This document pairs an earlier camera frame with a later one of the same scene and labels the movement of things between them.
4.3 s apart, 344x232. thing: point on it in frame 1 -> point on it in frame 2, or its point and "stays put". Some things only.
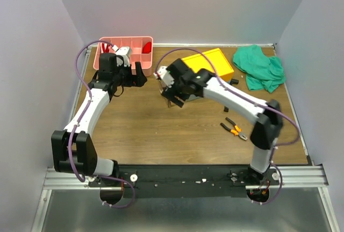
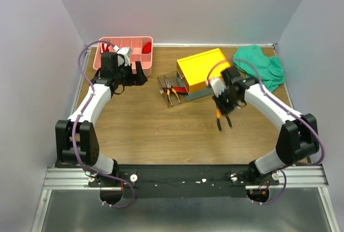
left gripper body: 124,77 stays put
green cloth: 263,72 stays put
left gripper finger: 140,79 stays put
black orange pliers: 236,130 -> 219,115
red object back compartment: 147,48 stays put
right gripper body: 173,94 -> 224,106
